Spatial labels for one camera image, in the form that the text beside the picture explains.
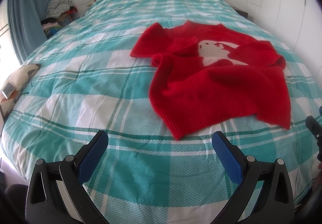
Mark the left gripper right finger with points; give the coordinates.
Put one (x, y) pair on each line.
(275, 203)

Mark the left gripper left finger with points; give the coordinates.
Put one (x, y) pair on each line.
(56, 193)

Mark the red knit sweater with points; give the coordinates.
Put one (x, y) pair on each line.
(207, 74)

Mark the pile of clothes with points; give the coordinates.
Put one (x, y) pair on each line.
(59, 13)

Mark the white wardrobe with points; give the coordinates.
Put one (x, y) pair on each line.
(296, 23)

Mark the silver phone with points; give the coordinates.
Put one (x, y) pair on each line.
(8, 89)

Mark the dark bedside table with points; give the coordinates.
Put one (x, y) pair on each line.
(242, 13)

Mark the patterned beige pillow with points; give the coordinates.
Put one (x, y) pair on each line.
(20, 78)

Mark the teal plaid bed cover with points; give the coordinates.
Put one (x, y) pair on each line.
(89, 82)

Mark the blue curtain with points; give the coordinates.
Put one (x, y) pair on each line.
(24, 19)

